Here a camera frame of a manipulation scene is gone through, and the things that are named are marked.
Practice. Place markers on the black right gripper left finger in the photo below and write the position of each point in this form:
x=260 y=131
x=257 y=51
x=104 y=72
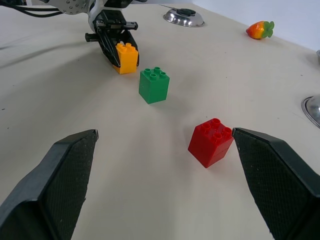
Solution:
x=50 y=185

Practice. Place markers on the toy strawberry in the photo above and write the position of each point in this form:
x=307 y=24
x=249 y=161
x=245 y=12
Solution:
x=258 y=30

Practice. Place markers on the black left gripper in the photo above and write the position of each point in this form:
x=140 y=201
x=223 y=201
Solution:
x=111 y=21

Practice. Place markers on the small black round object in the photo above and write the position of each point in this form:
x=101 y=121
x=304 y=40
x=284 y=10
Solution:
x=185 y=11

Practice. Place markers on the steel bowl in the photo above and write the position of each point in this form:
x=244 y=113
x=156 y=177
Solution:
x=183 y=20
x=312 y=110

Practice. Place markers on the yellow toy brick cube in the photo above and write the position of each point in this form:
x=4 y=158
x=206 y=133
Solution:
x=127 y=60

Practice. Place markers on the red toy brick cube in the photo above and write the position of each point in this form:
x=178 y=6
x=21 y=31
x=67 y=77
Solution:
x=210 y=145

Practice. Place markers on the green toy brick cube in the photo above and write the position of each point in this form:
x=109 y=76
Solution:
x=153 y=86

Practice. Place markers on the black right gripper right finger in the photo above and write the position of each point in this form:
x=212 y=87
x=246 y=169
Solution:
x=280 y=185

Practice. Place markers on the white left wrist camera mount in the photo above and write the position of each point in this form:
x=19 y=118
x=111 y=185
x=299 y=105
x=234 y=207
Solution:
x=93 y=15

